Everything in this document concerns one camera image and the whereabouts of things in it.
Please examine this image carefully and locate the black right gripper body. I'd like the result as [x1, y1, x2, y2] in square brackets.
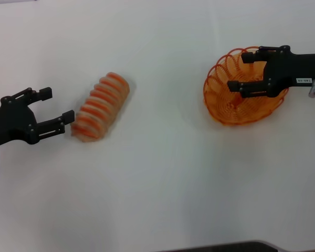
[262, 51, 315, 98]

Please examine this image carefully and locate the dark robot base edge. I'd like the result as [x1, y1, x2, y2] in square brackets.
[160, 240, 284, 252]

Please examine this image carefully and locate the orange striped bread toy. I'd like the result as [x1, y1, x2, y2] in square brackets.
[70, 71, 131, 143]

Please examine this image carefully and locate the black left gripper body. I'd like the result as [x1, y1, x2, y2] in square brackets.
[0, 96, 38, 155]

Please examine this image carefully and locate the orange wire basket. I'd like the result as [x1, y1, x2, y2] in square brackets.
[203, 46, 289, 127]

